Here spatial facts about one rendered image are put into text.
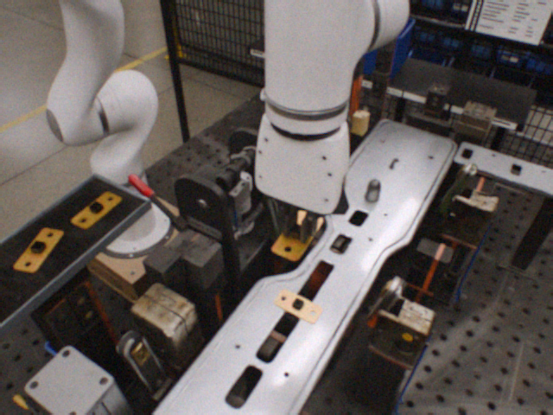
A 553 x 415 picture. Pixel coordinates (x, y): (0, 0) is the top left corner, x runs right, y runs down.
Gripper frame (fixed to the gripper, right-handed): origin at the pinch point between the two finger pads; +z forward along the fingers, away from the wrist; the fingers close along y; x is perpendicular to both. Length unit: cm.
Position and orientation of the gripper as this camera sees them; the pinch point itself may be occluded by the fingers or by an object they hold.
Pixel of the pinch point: (299, 221)
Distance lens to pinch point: 56.6
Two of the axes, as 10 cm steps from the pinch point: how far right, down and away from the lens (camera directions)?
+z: -0.1, 7.2, 6.9
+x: 4.7, -6.1, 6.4
